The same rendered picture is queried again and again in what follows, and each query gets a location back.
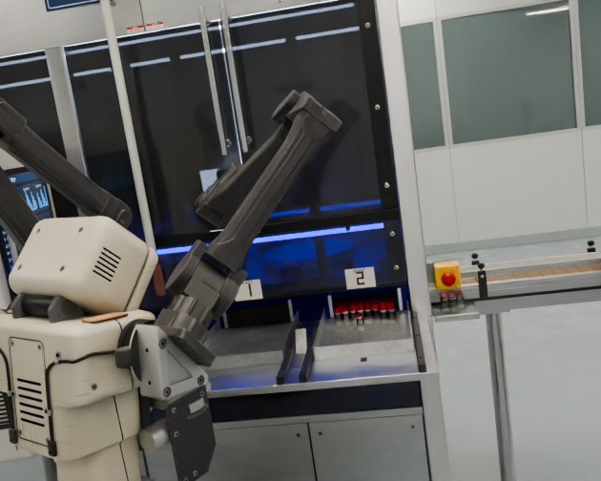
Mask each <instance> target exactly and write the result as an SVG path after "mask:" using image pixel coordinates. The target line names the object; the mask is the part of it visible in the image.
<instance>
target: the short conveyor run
mask: <svg viewBox="0 0 601 481"><path fill-rule="evenodd" d="M587 243H588V246H589V247H590V248H587V253H584V254H575V255H566V256H557V257H548V258H540V259H530V260H521V261H505V262H496V263H487V264H484V263H483V262H479V260H478V261H477V260H476V259H477V258H478V254H477V253H472V254H471V258H473V259H474V261H471V264H472V265H470V266H460V273H461V283H462V287H461V288H454V289H446V290H437V289H436V286H435V283H434V282H430V283H429V293H430V301H431V310H432V305H441V300H440V297H441V296H440V292H446V294H447V292H448V291H454V293H455V291H456V290H462V293H463V297H464V303H470V302H475V304H476V306H477V308H478V310H479V312H480V313H481V312H490V311H500V310H511V309H520V308H530V307H539V306H550V305H559V304H569V303H588V302H598V301H601V252H595V247H592V246H593V245H594V241H593V240H589V241H587Z"/></svg>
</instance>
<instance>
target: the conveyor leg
mask: <svg viewBox="0 0 601 481"><path fill-rule="evenodd" d="M504 312H510V310H500V311H490V312H481V313H480V314H481V315H484V314H486V325H487V344H488V354H489V364H490V375H491V384H492V395H493V405H494V415H495V425H496V435H497V445H498V455H499V465H500V475H501V481H517V480H516V469H515V459H514V448H513V438H512V427H511V417H510V406H509V396H508V375H507V364H506V353H505V343H504V332H503V322H502V313H504Z"/></svg>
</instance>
